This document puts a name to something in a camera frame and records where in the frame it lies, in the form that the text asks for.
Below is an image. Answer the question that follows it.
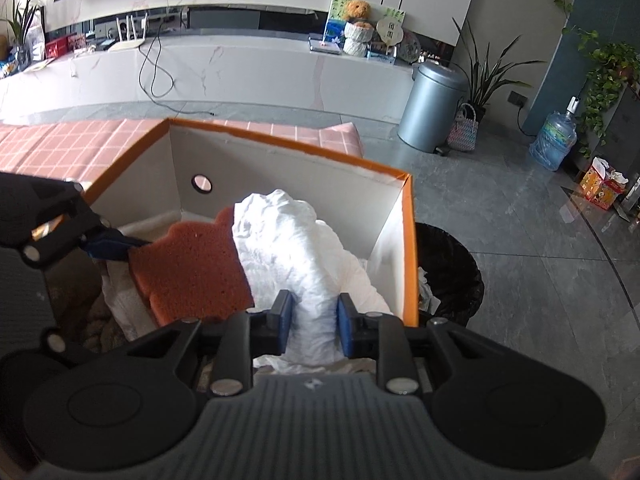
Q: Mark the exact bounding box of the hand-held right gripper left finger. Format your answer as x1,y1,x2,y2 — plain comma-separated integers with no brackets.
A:
127,289,296,396

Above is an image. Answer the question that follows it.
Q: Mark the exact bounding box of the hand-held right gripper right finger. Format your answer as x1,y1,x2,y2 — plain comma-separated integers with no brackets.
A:
337,292,501,395

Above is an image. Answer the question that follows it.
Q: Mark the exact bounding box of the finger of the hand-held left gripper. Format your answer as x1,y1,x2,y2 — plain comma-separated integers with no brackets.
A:
44,327,108,358
22,182,153,267

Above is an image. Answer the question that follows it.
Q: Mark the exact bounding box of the brown plush towel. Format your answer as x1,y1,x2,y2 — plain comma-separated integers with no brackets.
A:
50,260,131,356

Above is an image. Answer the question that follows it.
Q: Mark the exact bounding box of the white terry mitt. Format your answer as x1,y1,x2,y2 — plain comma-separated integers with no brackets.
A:
102,260,163,343

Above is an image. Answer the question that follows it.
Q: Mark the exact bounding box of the white cloth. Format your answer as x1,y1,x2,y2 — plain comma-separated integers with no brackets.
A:
231,190,393,376

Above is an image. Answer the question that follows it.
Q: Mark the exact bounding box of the red-brown sponge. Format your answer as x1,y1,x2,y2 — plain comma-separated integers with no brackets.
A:
129,206,256,328

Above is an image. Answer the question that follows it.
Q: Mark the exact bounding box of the orange cardboard box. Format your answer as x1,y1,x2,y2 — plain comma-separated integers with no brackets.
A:
30,117,418,391

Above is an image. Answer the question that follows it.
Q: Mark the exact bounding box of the black waste bin with bag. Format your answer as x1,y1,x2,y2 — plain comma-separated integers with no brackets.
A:
414,222,485,331

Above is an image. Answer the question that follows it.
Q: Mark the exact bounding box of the green plant in glass vase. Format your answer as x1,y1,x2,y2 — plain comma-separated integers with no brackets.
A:
0,0,48,73

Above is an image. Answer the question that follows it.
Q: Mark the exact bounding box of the white router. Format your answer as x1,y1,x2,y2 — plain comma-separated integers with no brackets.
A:
107,11,151,53

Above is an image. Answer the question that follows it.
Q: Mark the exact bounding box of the woven basket bag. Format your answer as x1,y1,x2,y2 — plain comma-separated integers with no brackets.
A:
446,102,481,152

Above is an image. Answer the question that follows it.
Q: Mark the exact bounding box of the white marble television console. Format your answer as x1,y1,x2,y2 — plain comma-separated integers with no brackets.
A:
0,2,431,126

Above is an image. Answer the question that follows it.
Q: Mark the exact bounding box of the grey pedal bin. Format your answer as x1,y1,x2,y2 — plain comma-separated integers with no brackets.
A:
397,60,470,153

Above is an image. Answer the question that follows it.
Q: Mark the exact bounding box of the long-leaved potted plant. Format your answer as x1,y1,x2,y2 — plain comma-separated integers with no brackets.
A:
450,17,546,121

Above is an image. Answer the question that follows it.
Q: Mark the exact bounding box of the blue water bottle with pump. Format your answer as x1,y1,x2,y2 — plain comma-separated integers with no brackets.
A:
529,96,583,172

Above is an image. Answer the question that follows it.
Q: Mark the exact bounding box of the orange tissue box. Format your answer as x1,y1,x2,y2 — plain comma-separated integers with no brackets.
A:
579,156,628,211

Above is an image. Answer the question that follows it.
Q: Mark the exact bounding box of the round paper fan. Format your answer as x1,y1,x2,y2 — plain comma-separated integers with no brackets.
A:
376,15,406,57

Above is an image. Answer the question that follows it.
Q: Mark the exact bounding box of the green and blue picture card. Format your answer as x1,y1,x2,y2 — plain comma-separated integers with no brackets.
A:
325,0,351,43

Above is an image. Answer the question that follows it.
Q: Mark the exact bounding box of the brown teddy bear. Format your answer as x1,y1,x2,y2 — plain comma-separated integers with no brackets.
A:
342,0,372,23

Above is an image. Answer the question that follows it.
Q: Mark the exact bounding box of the bushy green plant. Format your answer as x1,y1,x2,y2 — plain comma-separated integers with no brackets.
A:
575,40,640,158

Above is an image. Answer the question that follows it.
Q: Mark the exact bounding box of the trailing vine plant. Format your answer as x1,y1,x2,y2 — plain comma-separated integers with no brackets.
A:
525,0,601,46

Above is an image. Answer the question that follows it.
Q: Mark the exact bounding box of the black cable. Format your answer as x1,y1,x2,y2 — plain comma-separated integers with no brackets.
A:
137,22,216,116

